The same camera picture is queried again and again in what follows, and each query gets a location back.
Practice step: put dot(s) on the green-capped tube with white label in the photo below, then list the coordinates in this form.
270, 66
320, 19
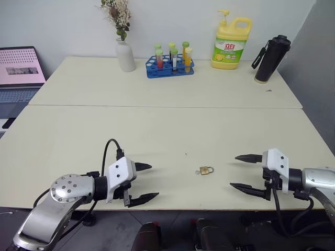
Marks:
174, 61

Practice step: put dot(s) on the small brass padlock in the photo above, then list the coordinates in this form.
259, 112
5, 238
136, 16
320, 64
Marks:
205, 170

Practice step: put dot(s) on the dark rounded shape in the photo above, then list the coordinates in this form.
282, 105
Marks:
212, 235
147, 238

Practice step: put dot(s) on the white ceramic vase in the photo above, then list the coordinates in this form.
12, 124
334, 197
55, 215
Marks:
125, 56

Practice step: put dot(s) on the green-capped tube with red liquid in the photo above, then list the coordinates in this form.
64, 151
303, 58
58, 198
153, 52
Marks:
158, 58

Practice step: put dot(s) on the dried flower bouquet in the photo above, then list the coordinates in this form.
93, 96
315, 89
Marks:
119, 15

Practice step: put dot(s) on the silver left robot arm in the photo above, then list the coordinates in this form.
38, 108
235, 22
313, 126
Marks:
62, 198

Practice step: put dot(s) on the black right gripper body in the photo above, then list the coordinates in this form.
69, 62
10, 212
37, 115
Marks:
272, 183

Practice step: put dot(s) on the green-capped tube with dark liquid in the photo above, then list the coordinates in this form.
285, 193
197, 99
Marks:
171, 49

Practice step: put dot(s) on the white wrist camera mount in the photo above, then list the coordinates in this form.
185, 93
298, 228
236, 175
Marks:
277, 164
119, 171

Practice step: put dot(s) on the cream-capped tube with orange liquid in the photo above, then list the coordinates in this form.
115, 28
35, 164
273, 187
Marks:
188, 60

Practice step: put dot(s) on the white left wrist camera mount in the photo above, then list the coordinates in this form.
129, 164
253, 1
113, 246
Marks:
119, 171

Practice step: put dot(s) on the open laptop with pink screen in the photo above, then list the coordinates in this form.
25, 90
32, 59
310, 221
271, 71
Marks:
18, 65

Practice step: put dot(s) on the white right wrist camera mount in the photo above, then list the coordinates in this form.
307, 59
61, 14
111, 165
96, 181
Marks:
277, 164

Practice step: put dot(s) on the green-capped tube with yellow liquid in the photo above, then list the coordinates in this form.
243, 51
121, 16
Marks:
185, 51

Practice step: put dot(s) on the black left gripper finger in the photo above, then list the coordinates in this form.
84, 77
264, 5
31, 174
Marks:
142, 166
142, 199

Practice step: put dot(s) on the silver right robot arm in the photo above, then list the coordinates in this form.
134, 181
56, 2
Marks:
316, 183

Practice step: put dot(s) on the blue test tube rack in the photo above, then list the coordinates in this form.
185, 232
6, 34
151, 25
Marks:
157, 72

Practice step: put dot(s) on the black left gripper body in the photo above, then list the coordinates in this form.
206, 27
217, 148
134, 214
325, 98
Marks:
120, 192

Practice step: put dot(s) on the yellow detergent pump bottle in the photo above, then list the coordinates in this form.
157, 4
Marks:
230, 47

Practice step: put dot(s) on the black phone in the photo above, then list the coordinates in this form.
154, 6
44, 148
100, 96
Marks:
9, 123

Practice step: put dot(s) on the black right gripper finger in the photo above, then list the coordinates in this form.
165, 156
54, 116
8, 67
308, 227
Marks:
250, 158
248, 189

